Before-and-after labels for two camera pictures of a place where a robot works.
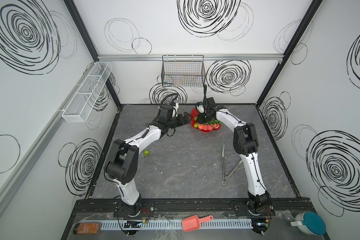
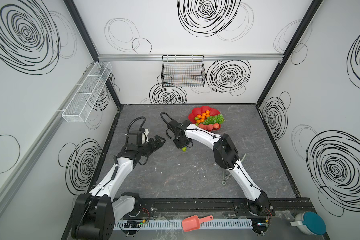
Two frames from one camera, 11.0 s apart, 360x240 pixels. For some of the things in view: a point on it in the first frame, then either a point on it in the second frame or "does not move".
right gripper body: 204,118 → 180,142
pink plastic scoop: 193,223 does not move
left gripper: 181,119 → 151,145
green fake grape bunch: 213,121 does not move
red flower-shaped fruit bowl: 193,113 does not move
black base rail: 191,207 does not move
